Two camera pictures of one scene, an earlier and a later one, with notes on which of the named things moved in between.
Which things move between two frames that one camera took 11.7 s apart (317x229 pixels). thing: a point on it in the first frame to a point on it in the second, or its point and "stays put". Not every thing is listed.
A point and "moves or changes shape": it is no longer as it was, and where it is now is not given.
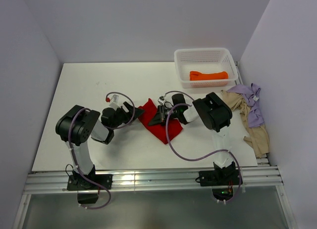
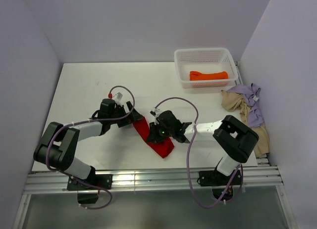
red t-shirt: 150,112 moves or changes shape
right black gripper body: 174,113 to 169,131
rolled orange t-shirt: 198,75 stays put
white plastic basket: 205,60 stays put
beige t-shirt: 257,136 stays put
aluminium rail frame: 131,179 stays put
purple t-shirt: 251,94 stays put
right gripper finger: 158,120 to 155,135
